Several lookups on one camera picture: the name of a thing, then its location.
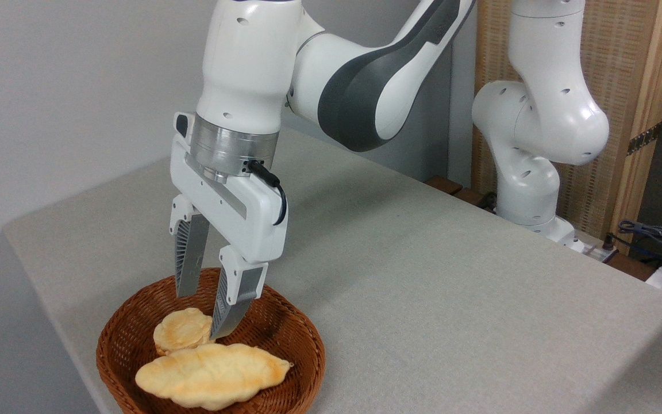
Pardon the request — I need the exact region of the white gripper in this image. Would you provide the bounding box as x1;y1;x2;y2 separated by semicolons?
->
170;112;289;340

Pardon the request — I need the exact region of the long braided bread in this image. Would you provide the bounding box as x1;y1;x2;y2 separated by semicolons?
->
135;343;294;412

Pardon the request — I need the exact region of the small round bread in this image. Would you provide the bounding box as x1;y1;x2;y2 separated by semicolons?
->
153;308;217;357

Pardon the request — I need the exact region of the brown woven wicker basket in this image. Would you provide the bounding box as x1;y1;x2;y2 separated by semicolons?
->
96;267;326;414

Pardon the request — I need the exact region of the grey tablecloth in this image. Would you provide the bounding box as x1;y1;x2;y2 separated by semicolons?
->
2;126;662;414

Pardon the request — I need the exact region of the dark metal screen hinge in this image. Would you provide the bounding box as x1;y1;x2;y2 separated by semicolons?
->
626;122;662;156

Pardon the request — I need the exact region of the wooden rattan folding screen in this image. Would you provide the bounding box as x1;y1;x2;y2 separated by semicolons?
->
472;0;662;255

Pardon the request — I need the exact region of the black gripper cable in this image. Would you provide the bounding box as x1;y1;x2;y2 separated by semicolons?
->
247;160;288;226

